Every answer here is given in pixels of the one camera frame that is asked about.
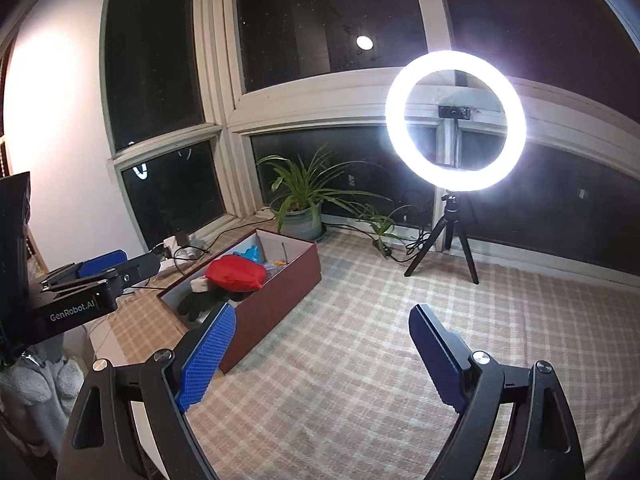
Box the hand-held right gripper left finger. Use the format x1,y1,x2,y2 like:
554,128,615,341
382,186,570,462
56,301,237,480

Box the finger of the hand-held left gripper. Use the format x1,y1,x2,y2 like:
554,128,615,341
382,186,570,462
42,252,162,297
40,249,128,286

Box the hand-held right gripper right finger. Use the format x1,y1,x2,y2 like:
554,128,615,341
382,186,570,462
408,303,586,480

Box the black fuzzy glove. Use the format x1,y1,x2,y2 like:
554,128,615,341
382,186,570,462
177,285,238,322

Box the dark red cardboard box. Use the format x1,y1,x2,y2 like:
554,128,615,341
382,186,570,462
156,228,321,375

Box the red fabric pouch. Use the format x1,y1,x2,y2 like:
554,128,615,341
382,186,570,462
205,255,267,292

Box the white power strip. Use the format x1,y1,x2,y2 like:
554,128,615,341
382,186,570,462
162,232,208,263

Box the small green plant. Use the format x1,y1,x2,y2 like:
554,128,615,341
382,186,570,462
345,202,411,248

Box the large potted plant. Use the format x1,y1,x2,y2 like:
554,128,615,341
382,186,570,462
256,142,391,242

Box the black phone clamp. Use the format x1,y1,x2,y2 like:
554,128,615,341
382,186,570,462
437,104,472,166

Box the black cable with switch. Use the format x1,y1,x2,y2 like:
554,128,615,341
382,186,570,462
320,220,436,263

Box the white ring light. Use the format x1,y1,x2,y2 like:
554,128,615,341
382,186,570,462
385,49,527,193

